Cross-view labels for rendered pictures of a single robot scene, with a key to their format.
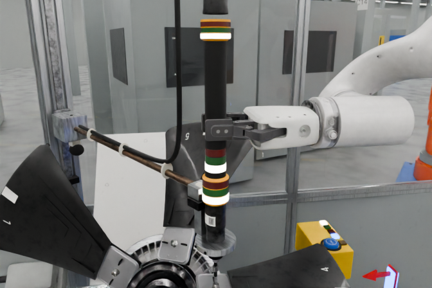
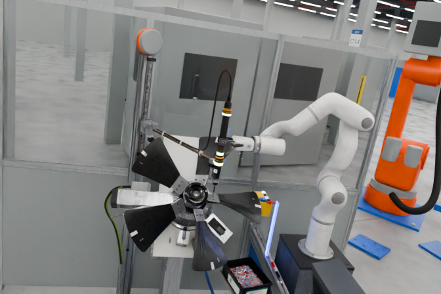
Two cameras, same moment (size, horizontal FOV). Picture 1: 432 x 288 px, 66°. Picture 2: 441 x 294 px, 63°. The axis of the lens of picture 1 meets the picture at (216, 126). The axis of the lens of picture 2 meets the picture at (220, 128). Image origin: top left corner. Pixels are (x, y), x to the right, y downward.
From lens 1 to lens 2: 1.24 m
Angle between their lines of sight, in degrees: 2
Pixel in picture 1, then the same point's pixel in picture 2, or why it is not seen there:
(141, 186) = (182, 160)
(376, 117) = (272, 145)
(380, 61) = (280, 126)
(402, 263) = not seen: hidden behind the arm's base
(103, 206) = not seen: hidden behind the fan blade
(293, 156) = (257, 160)
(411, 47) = (287, 125)
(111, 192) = not seen: hidden behind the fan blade
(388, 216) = (308, 203)
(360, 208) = (292, 196)
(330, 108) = (258, 140)
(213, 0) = (227, 105)
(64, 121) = (149, 125)
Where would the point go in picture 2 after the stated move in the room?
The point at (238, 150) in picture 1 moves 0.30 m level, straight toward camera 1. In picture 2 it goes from (228, 149) to (224, 170)
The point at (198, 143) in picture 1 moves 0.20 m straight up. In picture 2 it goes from (212, 145) to (218, 109)
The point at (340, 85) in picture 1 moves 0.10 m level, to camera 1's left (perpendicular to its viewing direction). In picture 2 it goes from (267, 132) to (247, 129)
